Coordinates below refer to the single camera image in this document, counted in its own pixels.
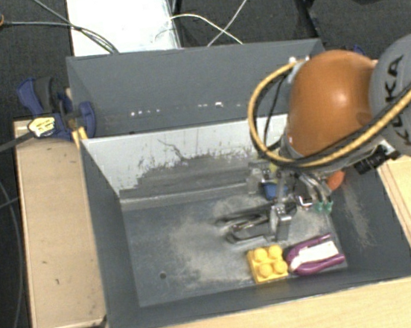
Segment yellow toy building brick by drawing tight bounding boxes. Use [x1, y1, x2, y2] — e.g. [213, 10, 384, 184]
[244, 242, 291, 286]

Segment small blue object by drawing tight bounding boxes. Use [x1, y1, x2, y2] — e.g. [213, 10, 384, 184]
[261, 180, 290, 202]

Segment small orange object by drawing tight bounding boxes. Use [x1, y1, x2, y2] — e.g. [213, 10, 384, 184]
[325, 169, 348, 192]

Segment grey metal bin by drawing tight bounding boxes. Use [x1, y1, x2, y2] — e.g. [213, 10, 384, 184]
[65, 14, 411, 328]

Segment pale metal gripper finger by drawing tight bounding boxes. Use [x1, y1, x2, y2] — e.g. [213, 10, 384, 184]
[213, 202, 289, 228]
[227, 213, 296, 249]

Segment black cylinder on white bracket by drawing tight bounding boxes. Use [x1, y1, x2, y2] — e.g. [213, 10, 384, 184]
[351, 139, 403, 176]

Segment purple and white pliers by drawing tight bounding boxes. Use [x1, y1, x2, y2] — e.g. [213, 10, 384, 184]
[281, 231, 348, 279]

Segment pale wood flat board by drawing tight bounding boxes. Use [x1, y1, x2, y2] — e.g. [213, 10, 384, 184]
[4, 112, 110, 328]

